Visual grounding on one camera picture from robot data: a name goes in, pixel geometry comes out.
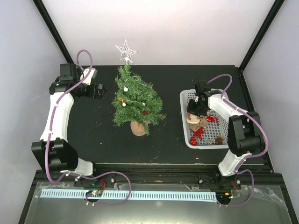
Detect burlap bow ornament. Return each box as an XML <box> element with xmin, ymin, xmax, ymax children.
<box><xmin>196</xmin><ymin>118</ymin><xmax>208</xmax><ymax>131</ymax></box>

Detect white slotted cable duct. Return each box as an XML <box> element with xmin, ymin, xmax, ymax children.
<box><xmin>40</xmin><ymin>189</ymin><xmax>217</xmax><ymax>203</ymax></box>

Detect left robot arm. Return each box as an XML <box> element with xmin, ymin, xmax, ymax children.
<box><xmin>31</xmin><ymin>63</ymin><xmax>106</xmax><ymax>186</ymax></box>

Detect white ball string lights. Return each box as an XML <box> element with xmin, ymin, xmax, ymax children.
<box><xmin>117</xmin><ymin>75</ymin><xmax>155</xmax><ymax>107</ymax></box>

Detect red star ornament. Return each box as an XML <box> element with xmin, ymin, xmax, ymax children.
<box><xmin>191</xmin><ymin>127</ymin><xmax>206</xmax><ymax>140</ymax></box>

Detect small green christmas tree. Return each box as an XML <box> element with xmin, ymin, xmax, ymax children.
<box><xmin>112</xmin><ymin>64</ymin><xmax>166</xmax><ymax>135</ymax></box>

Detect silver star ornament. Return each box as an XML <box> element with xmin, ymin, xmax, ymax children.
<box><xmin>115</xmin><ymin>39</ymin><xmax>138</xmax><ymax>64</ymax></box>

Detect red santa hat ornament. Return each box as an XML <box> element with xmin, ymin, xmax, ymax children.
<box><xmin>206</xmin><ymin>115</ymin><xmax>215</xmax><ymax>122</ymax></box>

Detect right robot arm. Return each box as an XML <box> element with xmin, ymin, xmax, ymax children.
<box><xmin>186</xmin><ymin>80</ymin><xmax>269</xmax><ymax>188</ymax></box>

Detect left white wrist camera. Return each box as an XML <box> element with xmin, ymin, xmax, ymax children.
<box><xmin>80</xmin><ymin>67</ymin><xmax>97</xmax><ymax>85</ymax></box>

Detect black frame post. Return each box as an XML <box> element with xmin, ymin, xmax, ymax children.
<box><xmin>33</xmin><ymin>0</ymin><xmax>74</xmax><ymax>63</ymax></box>
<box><xmin>239</xmin><ymin>0</ymin><xmax>285</xmax><ymax>74</ymax></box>

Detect left black frame post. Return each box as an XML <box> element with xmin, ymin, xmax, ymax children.
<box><xmin>33</xmin><ymin>0</ymin><xmax>74</xmax><ymax>63</ymax></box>

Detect right black frame post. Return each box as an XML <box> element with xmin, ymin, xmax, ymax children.
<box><xmin>239</xmin><ymin>0</ymin><xmax>285</xmax><ymax>74</ymax></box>

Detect dark brown pinecone ornament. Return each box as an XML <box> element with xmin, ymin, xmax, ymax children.
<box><xmin>142</xmin><ymin>111</ymin><xmax>150</xmax><ymax>116</ymax></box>

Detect wooden snowman ornament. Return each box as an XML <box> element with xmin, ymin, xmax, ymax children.
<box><xmin>186</xmin><ymin>113</ymin><xmax>201</xmax><ymax>124</ymax></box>

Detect white plastic perforated basket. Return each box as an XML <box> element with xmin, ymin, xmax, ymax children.
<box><xmin>180</xmin><ymin>89</ymin><xmax>228</xmax><ymax>149</ymax></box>

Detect red gift box ornament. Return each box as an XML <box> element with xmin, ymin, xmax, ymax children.
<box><xmin>190</xmin><ymin>138</ymin><xmax>197</xmax><ymax>146</ymax></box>

